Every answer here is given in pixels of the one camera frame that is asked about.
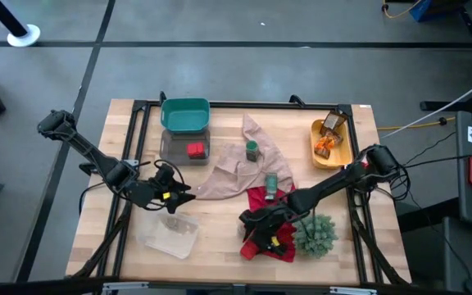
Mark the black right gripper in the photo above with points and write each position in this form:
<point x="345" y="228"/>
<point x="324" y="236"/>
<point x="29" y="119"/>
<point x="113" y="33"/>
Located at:
<point x="269" y="219"/>

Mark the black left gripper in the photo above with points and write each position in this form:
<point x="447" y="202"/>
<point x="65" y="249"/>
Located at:
<point x="164" y="178"/>

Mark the red spice tin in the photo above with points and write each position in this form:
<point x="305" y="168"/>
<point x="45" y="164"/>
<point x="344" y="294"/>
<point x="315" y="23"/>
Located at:
<point x="247" y="252"/>
<point x="196" y="150"/>

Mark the small glass spice jar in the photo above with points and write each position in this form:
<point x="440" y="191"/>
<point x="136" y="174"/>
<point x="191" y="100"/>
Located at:
<point x="173" y="223"/>

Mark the clear plastic bin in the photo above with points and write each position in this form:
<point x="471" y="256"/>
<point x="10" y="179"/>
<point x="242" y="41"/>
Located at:
<point x="166" y="243"/>

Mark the brown spice packet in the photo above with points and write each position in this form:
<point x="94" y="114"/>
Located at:
<point x="335" y="137"/>

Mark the brown spice box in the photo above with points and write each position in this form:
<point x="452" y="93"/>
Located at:
<point x="333" y="122"/>

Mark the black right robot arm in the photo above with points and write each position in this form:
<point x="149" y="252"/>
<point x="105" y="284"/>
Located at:
<point x="326" y="186"/>

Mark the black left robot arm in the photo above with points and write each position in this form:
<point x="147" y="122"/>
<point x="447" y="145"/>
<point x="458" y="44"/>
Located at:
<point x="96" y="157"/>

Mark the grey translucent plastic bin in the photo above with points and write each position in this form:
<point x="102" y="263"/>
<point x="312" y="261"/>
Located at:
<point x="174" y="151"/>

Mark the red cloth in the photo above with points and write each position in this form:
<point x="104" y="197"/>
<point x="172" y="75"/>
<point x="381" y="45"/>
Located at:
<point x="260" y="196"/>

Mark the green artificial plant ball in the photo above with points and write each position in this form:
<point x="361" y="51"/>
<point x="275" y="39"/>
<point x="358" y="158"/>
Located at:
<point x="316" y="237"/>

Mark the beige cloth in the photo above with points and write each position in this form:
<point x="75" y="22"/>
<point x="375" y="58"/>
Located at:
<point x="236" y="172"/>

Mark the tall green spice bottle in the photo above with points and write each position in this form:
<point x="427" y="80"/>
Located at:
<point x="271" y="184"/>

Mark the teal plastic bin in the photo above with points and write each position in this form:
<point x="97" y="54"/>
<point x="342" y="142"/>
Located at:
<point x="184" y="116"/>

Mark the green-lid spice jar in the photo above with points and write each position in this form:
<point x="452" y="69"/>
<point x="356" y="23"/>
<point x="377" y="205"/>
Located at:
<point x="252" y="151"/>

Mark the orange spice packet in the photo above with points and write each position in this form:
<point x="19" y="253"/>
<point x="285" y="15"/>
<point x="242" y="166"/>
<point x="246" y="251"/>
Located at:
<point x="323" y="145"/>

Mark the yellow plastic tray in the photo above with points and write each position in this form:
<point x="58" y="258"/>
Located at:
<point x="340" y="157"/>

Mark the black pole with white base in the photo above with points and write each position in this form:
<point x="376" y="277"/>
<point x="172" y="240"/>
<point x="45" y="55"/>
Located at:
<point x="19" y="34"/>

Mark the blue box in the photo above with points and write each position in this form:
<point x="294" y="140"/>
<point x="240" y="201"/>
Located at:
<point x="432" y="9"/>

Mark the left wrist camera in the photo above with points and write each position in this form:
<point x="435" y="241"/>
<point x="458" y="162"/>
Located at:
<point x="166" y="196"/>

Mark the black aluminium table frame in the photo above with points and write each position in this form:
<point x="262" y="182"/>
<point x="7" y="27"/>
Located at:
<point x="240" y="105"/>

